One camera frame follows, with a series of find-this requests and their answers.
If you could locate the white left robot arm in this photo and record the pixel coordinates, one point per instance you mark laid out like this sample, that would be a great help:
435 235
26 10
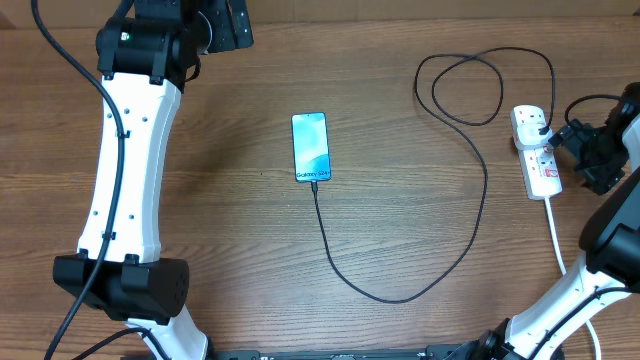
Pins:
147 52

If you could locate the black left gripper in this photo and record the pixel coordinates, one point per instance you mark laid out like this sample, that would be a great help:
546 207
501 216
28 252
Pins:
220 13

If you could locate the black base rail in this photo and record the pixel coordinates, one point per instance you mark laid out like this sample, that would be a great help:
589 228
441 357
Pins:
340 354

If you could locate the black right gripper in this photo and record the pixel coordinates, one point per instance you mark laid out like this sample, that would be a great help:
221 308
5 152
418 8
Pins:
602 177

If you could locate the Galaxy S24+ smartphone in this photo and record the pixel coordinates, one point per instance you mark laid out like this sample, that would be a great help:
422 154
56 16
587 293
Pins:
311 147

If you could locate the white charger plug adapter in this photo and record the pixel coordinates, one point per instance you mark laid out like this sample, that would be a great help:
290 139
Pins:
530 136

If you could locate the white power strip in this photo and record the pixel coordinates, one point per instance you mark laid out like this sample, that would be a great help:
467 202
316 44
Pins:
538 166

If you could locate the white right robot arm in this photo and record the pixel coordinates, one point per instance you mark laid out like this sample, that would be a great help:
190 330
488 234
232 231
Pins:
607 267

